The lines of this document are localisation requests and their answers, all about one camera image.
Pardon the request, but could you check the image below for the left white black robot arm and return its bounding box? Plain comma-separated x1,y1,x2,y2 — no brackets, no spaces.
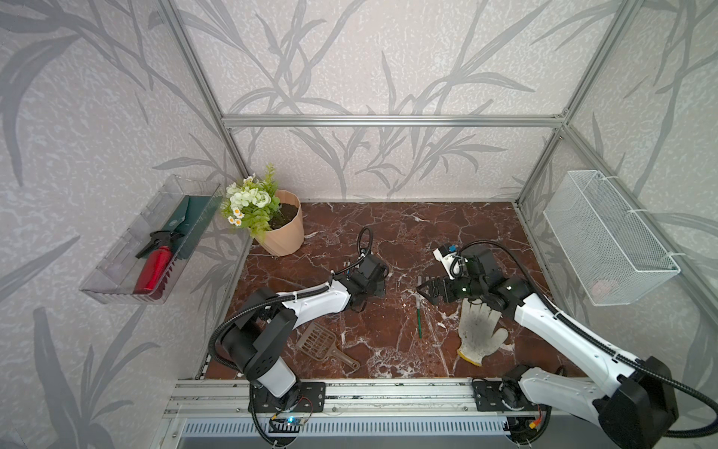
208,254,389,400

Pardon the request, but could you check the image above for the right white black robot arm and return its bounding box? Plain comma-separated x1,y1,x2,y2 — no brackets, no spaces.
417,239,717,448

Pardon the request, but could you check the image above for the green carving knife right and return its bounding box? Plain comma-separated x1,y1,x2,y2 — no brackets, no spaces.
415,297,423,340

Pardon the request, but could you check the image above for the white work glove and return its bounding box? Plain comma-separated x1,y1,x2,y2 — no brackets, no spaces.
457,299,509,367

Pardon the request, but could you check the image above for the brown plastic scoop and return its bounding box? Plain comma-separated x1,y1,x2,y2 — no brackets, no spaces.
297,322,360,370

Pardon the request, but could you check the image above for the terracotta flower pot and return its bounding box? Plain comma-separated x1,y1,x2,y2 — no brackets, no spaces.
260,189,305,256

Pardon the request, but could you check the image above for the artificial white flower plant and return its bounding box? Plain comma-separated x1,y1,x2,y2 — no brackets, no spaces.
220,164,280,242

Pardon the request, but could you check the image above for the small circuit board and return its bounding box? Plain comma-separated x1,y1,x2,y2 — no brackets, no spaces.
269,415,312,434

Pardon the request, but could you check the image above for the green garden trowel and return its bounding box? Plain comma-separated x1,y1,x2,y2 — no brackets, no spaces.
165,196,221,260

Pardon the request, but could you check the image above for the red spray bottle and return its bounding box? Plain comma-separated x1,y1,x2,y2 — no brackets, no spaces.
133,230,182,299

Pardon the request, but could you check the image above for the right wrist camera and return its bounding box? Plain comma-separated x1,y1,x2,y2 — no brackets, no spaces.
433,244,462,280

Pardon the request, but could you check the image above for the white wire mesh basket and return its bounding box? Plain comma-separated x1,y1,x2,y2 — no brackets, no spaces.
544,170,682,307

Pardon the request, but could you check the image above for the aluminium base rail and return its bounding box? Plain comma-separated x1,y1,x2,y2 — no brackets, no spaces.
164,378,545,418

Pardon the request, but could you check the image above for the clear plastic wall tray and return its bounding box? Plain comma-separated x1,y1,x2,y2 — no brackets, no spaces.
80,175,222,305

